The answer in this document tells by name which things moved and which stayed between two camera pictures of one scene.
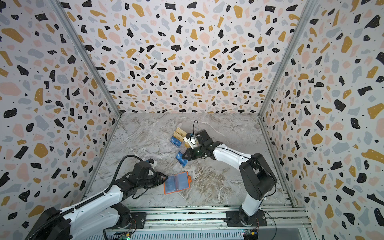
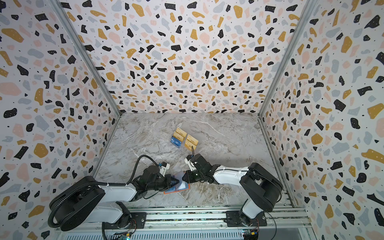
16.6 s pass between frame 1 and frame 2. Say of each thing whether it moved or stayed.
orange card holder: stayed
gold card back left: stayed
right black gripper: moved
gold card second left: stayed
